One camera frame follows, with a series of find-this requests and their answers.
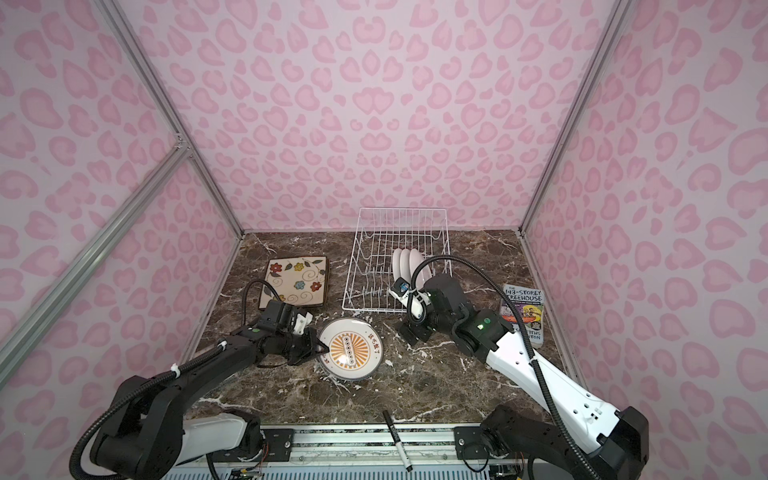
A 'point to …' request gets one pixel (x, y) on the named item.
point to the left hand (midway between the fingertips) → (331, 345)
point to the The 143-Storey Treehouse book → (531, 303)
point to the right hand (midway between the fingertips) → (407, 307)
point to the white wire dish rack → (380, 230)
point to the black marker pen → (397, 440)
